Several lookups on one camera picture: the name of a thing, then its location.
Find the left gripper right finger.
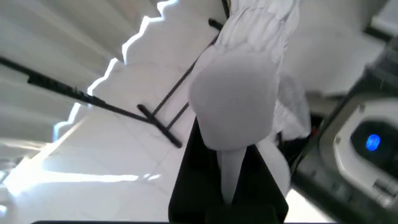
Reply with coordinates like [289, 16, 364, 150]
[229, 142, 290, 223]

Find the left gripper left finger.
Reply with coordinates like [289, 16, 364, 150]
[168, 119, 230, 223]

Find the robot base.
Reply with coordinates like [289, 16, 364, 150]
[275, 35, 398, 224]

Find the black clothes rack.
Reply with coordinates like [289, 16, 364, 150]
[0, 0, 231, 149]

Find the white curtain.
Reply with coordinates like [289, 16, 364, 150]
[0, 0, 180, 147]

